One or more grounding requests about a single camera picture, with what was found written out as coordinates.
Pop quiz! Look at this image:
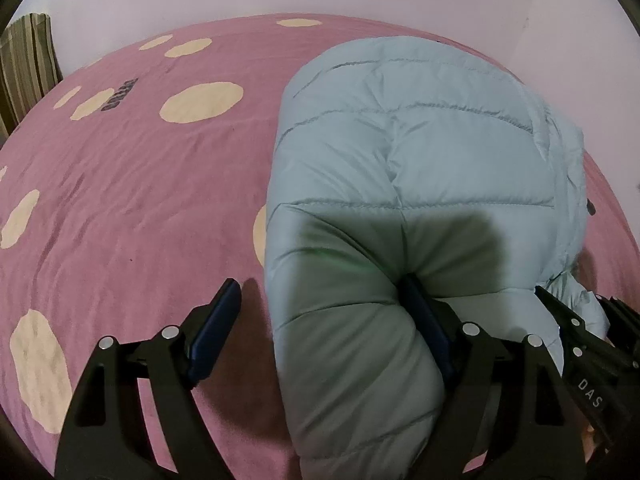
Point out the pink bedsheet with cream dots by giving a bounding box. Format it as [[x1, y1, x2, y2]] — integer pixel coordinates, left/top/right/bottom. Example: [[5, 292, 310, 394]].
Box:
[[0, 12, 637, 480]]

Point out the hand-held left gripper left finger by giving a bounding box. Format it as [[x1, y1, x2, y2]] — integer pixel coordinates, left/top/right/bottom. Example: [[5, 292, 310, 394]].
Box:
[[54, 278, 243, 480]]

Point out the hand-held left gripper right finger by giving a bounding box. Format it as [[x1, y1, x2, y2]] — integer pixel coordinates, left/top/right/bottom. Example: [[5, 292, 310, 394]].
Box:
[[399, 273, 587, 480]]

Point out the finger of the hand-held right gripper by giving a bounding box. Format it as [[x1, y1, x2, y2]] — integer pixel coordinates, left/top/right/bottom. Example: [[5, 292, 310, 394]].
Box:
[[534, 285, 591, 353], [599, 296, 640, 361]]

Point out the person's right hand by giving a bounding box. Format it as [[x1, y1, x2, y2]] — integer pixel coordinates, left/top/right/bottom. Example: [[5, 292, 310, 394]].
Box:
[[580, 422, 610, 463]]

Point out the striped cushion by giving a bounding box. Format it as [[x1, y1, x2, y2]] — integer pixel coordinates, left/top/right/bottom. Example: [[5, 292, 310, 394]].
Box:
[[0, 12, 64, 137]]

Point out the light blue puffer jacket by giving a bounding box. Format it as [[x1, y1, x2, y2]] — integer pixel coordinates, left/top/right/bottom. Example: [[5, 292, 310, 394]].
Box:
[[264, 35, 609, 480]]

